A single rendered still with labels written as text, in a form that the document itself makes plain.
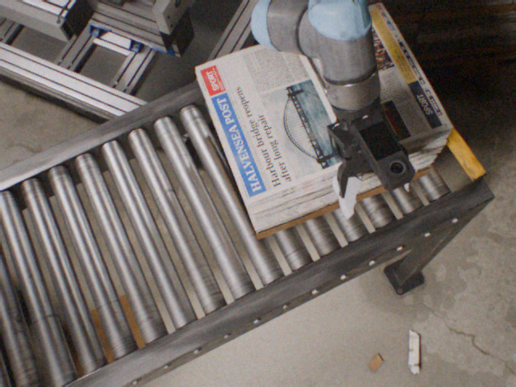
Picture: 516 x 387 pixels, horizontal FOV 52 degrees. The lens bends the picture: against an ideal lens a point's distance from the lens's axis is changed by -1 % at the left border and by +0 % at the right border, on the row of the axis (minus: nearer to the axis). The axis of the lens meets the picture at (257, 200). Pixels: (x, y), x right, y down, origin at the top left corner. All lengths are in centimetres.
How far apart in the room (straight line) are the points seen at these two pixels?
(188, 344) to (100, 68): 130
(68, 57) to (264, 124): 134
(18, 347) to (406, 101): 87
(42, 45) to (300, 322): 142
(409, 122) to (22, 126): 176
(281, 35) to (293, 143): 21
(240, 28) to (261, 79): 111
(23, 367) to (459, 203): 93
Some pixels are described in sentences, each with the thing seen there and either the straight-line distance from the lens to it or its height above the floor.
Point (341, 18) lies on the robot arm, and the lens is 69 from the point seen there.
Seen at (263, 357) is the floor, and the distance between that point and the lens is 184.
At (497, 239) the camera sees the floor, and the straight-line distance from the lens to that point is 204.
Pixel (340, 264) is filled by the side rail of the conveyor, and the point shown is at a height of 80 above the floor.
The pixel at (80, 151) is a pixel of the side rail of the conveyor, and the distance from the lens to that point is 125.
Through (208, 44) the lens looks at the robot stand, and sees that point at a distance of 206.
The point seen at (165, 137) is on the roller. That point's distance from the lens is 120.
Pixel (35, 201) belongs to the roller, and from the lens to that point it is 124.
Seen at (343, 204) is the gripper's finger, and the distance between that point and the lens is 85.
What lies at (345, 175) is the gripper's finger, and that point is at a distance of 82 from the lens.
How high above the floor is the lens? 184
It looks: 69 degrees down
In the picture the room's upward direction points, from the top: 12 degrees counter-clockwise
